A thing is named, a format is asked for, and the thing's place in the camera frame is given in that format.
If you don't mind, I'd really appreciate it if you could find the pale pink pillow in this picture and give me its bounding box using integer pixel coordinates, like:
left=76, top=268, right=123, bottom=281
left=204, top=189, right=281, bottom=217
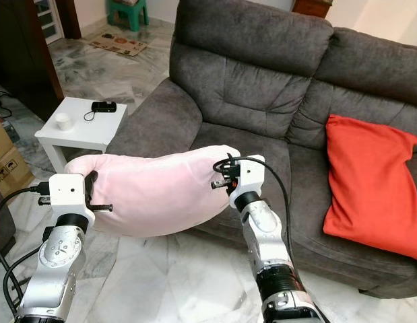
left=65, top=145, right=241, bottom=238

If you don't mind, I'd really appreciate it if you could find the green plastic stool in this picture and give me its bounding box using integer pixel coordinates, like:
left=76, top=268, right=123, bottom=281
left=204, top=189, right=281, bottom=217
left=107, top=0, right=150, bottom=33

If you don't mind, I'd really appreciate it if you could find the black power adapter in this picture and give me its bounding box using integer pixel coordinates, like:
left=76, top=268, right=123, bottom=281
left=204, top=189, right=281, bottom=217
left=0, top=91, right=14, bottom=119

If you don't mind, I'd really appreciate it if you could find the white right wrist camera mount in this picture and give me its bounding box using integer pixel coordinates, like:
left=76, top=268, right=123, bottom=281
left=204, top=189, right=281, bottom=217
left=228, top=155, right=265, bottom=196

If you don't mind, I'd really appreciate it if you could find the red pillow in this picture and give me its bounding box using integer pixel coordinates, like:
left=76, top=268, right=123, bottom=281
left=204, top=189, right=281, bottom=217
left=323, top=114, right=417, bottom=261

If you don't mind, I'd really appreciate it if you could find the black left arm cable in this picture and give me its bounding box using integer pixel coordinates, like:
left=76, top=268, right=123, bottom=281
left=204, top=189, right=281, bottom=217
left=0, top=182, right=50, bottom=318

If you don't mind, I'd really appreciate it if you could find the white side table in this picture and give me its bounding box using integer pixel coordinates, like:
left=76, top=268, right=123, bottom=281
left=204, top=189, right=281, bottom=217
left=34, top=96, right=128, bottom=173

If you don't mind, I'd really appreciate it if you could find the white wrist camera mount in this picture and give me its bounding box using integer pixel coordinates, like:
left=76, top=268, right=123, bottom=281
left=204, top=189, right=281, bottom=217
left=48, top=174, right=96, bottom=218
left=228, top=155, right=265, bottom=196

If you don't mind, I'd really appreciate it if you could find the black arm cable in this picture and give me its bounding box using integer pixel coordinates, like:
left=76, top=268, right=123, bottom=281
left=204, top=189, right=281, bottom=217
left=0, top=182, right=50, bottom=318
left=214, top=155, right=294, bottom=234

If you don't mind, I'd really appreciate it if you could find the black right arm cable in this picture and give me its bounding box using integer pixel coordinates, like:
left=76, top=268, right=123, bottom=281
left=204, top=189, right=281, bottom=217
left=214, top=155, right=294, bottom=234

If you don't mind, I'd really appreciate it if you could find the black device with cord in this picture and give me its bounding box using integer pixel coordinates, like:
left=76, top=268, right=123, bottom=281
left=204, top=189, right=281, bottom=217
left=84, top=101, right=117, bottom=122

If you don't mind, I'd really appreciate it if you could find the dark grey armchair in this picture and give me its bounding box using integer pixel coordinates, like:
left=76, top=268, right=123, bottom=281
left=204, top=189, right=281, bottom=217
left=0, top=196, right=18, bottom=258

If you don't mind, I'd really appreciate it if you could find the patterned beige doormat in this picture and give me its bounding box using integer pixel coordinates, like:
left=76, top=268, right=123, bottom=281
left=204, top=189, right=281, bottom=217
left=88, top=32, right=149, bottom=57

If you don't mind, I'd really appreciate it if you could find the dark wooden cabinet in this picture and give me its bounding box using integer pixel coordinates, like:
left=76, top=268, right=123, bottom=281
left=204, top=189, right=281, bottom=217
left=0, top=0, right=65, bottom=122

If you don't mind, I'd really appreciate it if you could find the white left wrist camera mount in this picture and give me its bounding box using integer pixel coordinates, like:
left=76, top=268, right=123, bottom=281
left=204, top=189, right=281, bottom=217
left=48, top=174, right=96, bottom=218

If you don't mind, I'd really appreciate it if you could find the grey fabric sofa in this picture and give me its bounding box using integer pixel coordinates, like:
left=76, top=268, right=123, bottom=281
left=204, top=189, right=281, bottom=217
left=106, top=0, right=417, bottom=299

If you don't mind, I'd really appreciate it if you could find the brown cardboard box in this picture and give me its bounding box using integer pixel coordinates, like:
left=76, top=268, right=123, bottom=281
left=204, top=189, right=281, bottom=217
left=0, top=116, right=36, bottom=198

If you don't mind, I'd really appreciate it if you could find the brown wooden furniture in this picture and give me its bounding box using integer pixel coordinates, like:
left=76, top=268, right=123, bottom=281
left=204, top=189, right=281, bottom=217
left=292, top=0, right=333, bottom=20

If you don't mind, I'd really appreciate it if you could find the white cup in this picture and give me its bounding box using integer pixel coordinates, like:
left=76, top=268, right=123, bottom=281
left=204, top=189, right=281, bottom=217
left=55, top=112, right=73, bottom=131

